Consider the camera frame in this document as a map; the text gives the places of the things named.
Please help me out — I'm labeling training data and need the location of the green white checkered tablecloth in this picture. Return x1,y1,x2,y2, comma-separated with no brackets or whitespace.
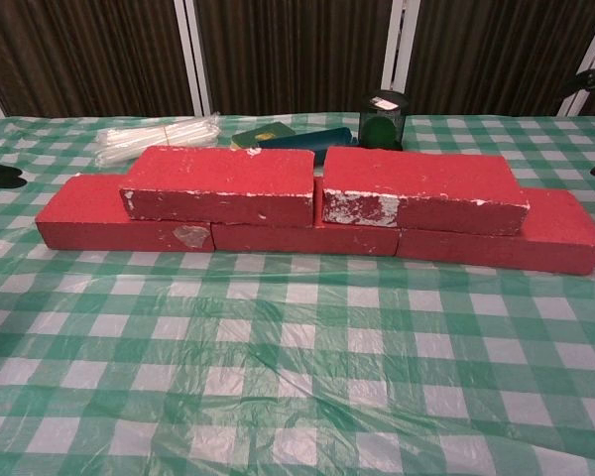
0,111,595,476

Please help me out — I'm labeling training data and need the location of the blue plastic case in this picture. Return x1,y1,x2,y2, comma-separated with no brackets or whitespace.
257,127,353,168

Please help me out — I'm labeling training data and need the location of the red foam brick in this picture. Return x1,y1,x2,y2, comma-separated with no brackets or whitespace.
319,146,532,237
396,187,595,277
34,173,215,254
118,146,316,229
210,178,402,258

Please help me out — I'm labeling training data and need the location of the green yellow sponge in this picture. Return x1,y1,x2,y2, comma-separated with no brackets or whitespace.
231,122,298,150

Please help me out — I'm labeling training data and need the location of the black cylindrical container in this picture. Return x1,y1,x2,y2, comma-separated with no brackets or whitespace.
359,89,409,152

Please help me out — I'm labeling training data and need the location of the bundle of white straws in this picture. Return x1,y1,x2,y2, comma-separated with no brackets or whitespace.
93,114,223,168

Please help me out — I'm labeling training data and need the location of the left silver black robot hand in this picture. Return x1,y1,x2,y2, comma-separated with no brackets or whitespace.
0,162,26,190

